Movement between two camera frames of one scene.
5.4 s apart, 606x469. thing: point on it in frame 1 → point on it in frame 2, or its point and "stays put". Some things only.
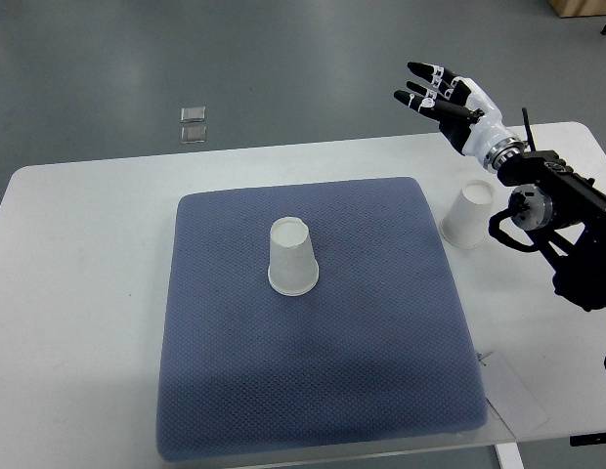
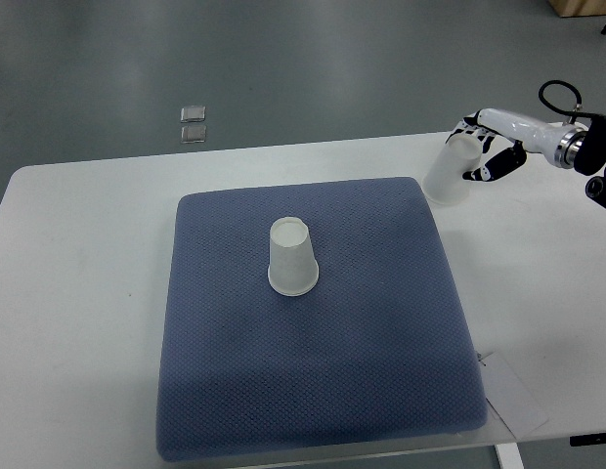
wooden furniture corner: [577, 8] stays put
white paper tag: [510, 397] stays put
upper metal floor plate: [193, 114] stays put
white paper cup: [464, 223] → [445, 183]
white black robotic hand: [467, 115] → [556, 142]
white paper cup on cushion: [293, 269] stays put
